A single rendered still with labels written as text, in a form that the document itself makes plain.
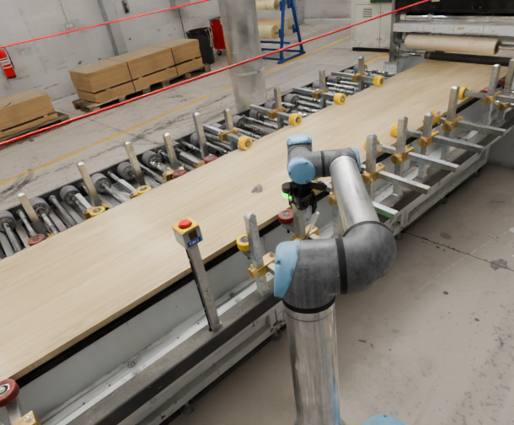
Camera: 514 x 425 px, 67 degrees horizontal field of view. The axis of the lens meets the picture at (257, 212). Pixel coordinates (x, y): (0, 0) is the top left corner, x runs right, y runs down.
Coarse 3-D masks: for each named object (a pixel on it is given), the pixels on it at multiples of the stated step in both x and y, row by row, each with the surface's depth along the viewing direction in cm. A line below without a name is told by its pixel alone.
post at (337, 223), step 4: (332, 184) 176; (332, 188) 177; (332, 192) 179; (332, 208) 184; (336, 208) 182; (336, 212) 183; (336, 216) 184; (336, 220) 186; (340, 220) 186; (336, 224) 187; (340, 224) 188; (336, 228) 188; (340, 228) 189; (336, 232) 190; (340, 232) 190; (336, 236) 191; (340, 236) 192
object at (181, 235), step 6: (192, 222) 130; (174, 228) 128; (180, 228) 128; (186, 228) 127; (192, 228) 127; (198, 228) 129; (174, 234) 131; (180, 234) 126; (186, 234) 127; (198, 234) 130; (180, 240) 129; (186, 240) 127; (186, 246) 128
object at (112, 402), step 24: (504, 120) 274; (480, 144) 258; (432, 168) 236; (408, 192) 218; (384, 216) 208; (240, 312) 162; (264, 312) 169; (192, 336) 155; (216, 336) 155; (168, 360) 148; (192, 360) 150; (144, 384) 141; (168, 384) 146; (96, 408) 135; (120, 408) 135
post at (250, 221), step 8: (248, 216) 146; (248, 224) 148; (256, 224) 149; (248, 232) 151; (256, 232) 151; (248, 240) 154; (256, 240) 152; (256, 248) 154; (256, 256) 156; (256, 264) 158; (256, 280) 166; (264, 280) 165; (264, 288) 167
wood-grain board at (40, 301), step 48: (384, 96) 293; (432, 96) 280; (336, 144) 236; (192, 192) 212; (240, 192) 204; (48, 240) 191; (96, 240) 186; (144, 240) 180; (0, 288) 166; (48, 288) 161; (96, 288) 157; (144, 288) 153; (0, 336) 142; (48, 336) 139
